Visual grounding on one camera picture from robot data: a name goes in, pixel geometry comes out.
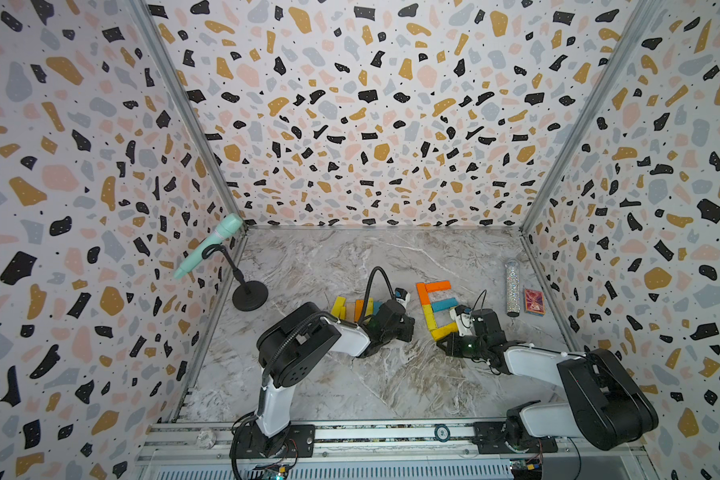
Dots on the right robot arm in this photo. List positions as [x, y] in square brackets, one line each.
[602, 403]

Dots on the teal block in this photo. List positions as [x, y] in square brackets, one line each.
[444, 305]

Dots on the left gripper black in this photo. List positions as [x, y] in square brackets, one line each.
[410, 324]

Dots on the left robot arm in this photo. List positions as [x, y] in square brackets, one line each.
[290, 350]

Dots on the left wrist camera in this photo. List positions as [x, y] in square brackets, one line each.
[402, 296]

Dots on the orange block small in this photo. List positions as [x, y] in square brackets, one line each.
[358, 310]

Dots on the pink card box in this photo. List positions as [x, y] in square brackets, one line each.
[534, 302]

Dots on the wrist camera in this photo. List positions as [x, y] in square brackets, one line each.
[402, 296]
[464, 320]

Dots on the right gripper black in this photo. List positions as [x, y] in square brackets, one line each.
[455, 349]

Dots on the yellow-green block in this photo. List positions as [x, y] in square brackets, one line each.
[430, 318]

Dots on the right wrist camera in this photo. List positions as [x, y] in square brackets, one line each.
[464, 320]

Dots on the beige wooden block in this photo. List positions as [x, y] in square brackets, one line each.
[350, 311]

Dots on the yellow block front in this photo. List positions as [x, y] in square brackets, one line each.
[442, 332]

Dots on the mint green microphone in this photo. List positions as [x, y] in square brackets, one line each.
[227, 227]

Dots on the black microphone stand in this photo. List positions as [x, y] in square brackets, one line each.
[249, 295]

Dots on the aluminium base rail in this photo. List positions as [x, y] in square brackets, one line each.
[381, 449]

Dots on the glitter tube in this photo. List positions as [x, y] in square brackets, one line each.
[513, 288]

